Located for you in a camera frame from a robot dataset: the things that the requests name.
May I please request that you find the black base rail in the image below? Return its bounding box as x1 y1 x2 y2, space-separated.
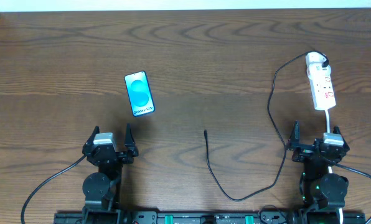
54 210 367 224

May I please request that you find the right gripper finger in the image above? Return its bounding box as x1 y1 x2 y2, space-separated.
332 126 345 145
289 121 300 143

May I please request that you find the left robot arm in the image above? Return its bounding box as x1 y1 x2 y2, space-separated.
82 124 139 224

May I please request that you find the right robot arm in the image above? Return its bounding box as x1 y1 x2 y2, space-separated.
286 121 350 223

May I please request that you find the blue Galaxy smartphone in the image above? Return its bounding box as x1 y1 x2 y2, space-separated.
124 71 155 117

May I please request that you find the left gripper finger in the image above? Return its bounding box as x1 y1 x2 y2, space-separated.
85 126 100 145
124 123 136 151

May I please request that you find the black USB charging cable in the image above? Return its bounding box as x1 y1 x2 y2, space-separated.
203 50 330 202

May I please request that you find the white power strip cord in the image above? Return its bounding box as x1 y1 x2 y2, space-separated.
324 108 344 224

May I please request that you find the white power strip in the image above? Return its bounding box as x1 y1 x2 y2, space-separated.
309 76 336 111

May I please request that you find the white USB charger plug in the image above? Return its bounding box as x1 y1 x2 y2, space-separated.
305 52 331 80

